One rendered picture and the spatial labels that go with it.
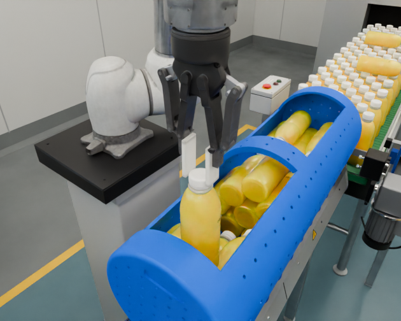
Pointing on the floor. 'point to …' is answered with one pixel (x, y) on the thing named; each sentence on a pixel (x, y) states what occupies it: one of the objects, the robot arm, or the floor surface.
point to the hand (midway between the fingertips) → (200, 160)
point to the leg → (296, 295)
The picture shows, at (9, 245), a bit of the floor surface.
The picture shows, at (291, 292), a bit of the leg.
